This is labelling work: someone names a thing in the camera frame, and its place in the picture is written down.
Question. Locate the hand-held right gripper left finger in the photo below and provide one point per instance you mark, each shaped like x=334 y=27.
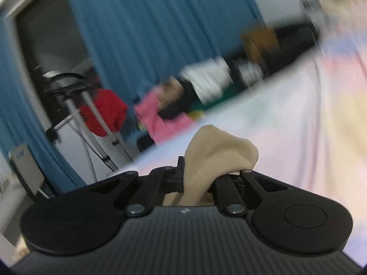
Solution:
x=175 y=177

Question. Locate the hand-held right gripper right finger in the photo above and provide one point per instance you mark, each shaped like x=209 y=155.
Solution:
x=226 y=183

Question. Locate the beige garment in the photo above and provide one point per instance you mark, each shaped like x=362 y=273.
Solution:
x=213 y=154

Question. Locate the pink cloth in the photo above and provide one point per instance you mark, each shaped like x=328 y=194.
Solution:
x=163 y=117

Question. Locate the black cloth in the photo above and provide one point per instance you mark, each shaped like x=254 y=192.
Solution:
x=179 y=103

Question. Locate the pastel bed sheet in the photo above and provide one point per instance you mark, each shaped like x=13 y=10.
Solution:
x=286 y=126

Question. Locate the red cloth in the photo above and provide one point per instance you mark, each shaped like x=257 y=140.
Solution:
x=106 y=111

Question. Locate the white cloth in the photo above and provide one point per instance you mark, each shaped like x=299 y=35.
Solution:
x=207 y=80

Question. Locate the metal folding rack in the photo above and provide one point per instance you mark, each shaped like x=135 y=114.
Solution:
x=83 y=111

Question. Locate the blue curtain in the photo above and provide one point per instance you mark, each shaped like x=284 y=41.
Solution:
x=137 y=40

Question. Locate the brown cardboard box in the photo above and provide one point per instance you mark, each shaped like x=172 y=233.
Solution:
x=260 y=43

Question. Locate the grey flat device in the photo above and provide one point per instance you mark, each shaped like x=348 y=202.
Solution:
x=26 y=169

